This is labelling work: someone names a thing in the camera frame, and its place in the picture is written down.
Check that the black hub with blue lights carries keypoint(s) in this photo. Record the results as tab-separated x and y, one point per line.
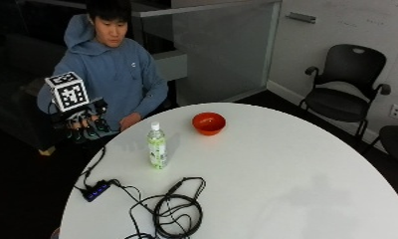
94	191

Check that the orange bowl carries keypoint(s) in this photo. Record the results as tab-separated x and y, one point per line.
207	123

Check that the black office chair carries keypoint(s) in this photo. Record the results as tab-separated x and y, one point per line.
344	89
395	142

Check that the glass partition panel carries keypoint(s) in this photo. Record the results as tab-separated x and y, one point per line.
215	49

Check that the green label plastic bottle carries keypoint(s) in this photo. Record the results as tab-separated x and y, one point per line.
157	147

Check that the white marker cube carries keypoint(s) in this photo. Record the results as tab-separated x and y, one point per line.
68	91

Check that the person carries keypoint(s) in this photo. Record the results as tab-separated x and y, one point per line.
110	66

